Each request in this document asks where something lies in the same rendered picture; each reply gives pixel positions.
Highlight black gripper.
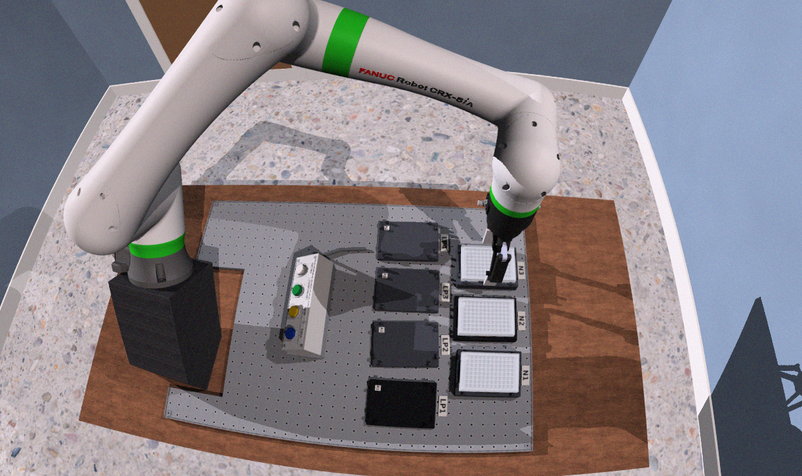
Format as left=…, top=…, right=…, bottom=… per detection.
left=483, top=218, right=522, bottom=286

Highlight white button panel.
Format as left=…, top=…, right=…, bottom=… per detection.
left=281, top=248, right=366, bottom=359

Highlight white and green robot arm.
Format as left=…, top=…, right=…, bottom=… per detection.
left=63, top=0, right=561, bottom=289

